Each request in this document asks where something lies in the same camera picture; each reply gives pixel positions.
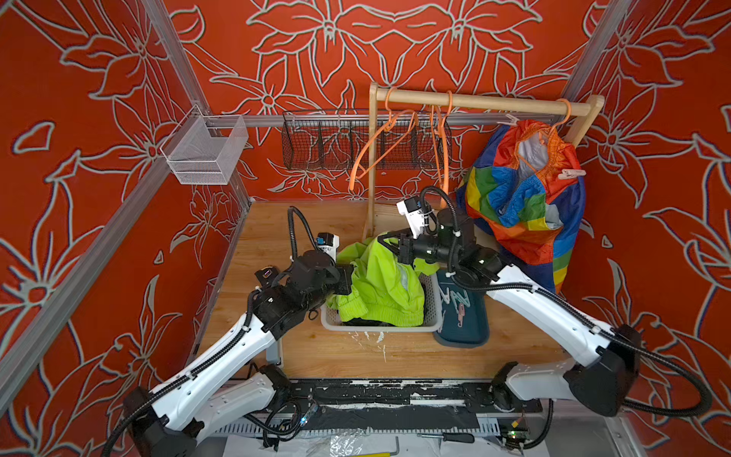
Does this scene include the white plastic basket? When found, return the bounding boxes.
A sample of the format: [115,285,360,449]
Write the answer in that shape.
[320,274,444,333]

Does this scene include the wooden clothes rack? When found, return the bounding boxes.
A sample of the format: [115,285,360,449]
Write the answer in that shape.
[348,83,605,239]

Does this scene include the rainbow striped shorts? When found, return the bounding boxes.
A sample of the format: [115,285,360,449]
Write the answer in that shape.
[456,120,586,292]

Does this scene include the orange clothes hanger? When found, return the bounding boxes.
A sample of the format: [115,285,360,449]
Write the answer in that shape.
[347,86,421,194]

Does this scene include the grey rectangular block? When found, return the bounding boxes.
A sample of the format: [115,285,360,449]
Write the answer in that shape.
[265,341,284,366]

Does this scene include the orange hanger of rainbow shorts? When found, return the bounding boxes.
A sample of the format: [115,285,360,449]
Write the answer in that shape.
[550,98,573,131]

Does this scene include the clothespin in tray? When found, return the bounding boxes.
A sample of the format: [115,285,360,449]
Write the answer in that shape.
[449,288,471,313]

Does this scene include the orange hanger of green shorts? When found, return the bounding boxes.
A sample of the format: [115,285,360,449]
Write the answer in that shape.
[429,91,453,194]

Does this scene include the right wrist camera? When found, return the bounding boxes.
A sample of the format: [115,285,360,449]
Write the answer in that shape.
[396,196,439,239]

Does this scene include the black wire wall basket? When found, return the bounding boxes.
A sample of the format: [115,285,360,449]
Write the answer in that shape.
[282,112,457,171]

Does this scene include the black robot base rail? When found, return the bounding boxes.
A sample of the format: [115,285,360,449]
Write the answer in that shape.
[289,379,546,431]

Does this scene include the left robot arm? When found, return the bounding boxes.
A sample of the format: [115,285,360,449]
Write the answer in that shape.
[101,207,353,456]

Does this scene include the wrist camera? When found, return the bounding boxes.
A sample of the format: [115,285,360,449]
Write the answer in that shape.
[315,232,340,261]
[396,196,439,239]

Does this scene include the lime green shorts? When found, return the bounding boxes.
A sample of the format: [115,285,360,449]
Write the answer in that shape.
[327,239,439,328]

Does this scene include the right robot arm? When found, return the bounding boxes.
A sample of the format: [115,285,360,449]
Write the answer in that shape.
[378,186,712,417]

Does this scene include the clear acrylic wall bin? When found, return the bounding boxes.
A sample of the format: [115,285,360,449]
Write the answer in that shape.
[160,104,249,186]

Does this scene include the teal plastic tray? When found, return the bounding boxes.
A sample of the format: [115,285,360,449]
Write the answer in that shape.
[433,270,490,348]

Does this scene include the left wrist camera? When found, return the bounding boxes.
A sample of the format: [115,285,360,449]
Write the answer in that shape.
[315,232,340,261]

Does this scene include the yellow black tape measure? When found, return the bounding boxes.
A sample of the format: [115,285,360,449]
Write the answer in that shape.
[254,266,281,289]

